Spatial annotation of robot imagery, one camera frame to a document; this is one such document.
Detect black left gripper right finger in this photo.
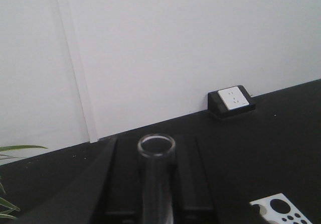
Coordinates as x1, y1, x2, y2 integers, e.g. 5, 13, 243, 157
173, 135, 216, 223

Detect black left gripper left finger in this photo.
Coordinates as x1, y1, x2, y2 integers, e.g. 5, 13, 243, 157
18, 138, 140, 223

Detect short glass test tube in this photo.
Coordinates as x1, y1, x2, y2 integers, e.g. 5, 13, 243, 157
137, 134, 176, 223

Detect white test tube rack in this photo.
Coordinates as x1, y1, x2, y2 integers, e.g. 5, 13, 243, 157
250, 193, 312, 224

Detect green plant leaves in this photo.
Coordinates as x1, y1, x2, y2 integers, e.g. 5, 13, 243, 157
0, 145, 48, 219

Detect white socket on black base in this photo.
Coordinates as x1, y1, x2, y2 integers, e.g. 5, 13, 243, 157
207, 85, 256, 119

